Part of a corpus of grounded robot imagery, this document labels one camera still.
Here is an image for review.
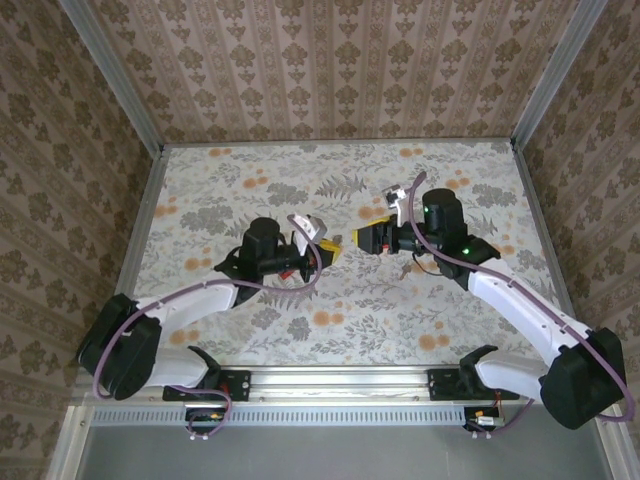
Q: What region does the small black control box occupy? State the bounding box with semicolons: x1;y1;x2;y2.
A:
185;407;226;434
463;407;506;432

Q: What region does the grey metal panel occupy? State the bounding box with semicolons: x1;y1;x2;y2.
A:
79;424;616;480

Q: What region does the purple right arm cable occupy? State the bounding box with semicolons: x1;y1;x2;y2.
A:
407;171;630;424

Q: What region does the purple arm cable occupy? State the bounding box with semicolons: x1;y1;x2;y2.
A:
407;171;630;424
93;214;324;401

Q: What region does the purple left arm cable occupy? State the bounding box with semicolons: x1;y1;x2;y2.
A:
93;214;324;401

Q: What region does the thin black cable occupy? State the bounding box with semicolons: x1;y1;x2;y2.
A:
412;252;444;277

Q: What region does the aluminium table edge rail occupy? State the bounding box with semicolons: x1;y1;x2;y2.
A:
162;140;516;149
509;142;574;311
107;147;169;321

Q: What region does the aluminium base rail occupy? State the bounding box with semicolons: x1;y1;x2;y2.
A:
249;368;430;401

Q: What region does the grey slotted cable duct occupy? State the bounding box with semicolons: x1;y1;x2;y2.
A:
92;403;546;427

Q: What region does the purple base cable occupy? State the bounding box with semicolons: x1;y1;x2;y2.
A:
469;394;536;441
184;389;234;444

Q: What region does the aluminium frame post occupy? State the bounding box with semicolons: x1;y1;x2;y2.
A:
510;0;612;151
64;0;167;154

